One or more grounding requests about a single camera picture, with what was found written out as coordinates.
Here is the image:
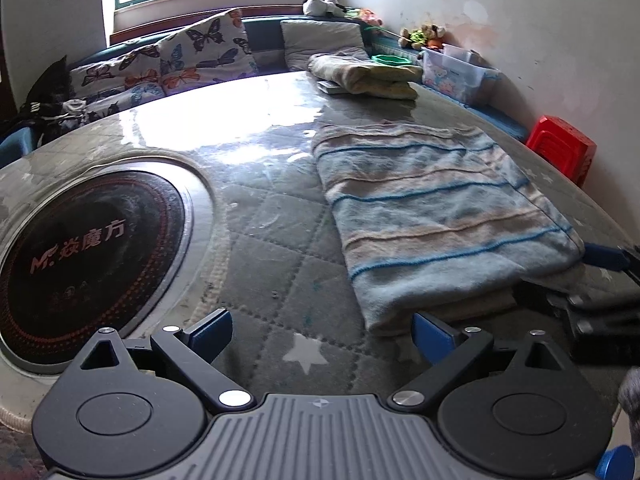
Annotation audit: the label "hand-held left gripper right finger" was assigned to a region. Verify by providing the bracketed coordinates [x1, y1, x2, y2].
[387, 311, 573, 415]

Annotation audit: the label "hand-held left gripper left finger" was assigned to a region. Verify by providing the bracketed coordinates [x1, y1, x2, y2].
[75, 308, 255, 412]

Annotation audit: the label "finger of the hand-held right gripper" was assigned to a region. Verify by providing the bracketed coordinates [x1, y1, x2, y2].
[519, 280, 640, 364]
[584, 242, 640, 274]

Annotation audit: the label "blue striped towel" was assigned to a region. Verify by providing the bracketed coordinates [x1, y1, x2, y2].
[312, 122, 587, 337]

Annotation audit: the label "red plastic stool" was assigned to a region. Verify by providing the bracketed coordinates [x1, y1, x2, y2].
[524, 115, 599, 189]

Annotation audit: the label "round black induction cooktop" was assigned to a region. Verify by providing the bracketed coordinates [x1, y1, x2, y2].
[0, 152, 215, 377]

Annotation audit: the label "clear plastic storage box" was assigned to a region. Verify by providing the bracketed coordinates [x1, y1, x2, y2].
[419, 43, 502, 107]

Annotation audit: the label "folded beige yellow blanket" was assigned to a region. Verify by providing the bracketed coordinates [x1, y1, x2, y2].
[307, 52, 424, 100]

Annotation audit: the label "blue plastic stool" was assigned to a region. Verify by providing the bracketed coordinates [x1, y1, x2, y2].
[0, 127, 36, 167]

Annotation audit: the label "butterfly printed sofa cover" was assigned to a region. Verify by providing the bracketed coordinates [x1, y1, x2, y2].
[69, 44, 169, 112]

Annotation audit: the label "brown green plush toys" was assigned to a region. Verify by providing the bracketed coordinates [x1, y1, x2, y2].
[397, 23, 449, 51]

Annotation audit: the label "butterfly printed cushion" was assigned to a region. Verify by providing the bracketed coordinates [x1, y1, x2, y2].
[159, 7, 259, 97]

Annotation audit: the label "black bag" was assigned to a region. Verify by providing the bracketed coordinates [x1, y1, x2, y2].
[0, 55, 72, 137]

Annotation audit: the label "grey cushion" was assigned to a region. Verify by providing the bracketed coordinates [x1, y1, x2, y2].
[279, 19, 371, 72]

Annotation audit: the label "white plush toy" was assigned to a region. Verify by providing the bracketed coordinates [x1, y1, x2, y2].
[302, 0, 347, 19]

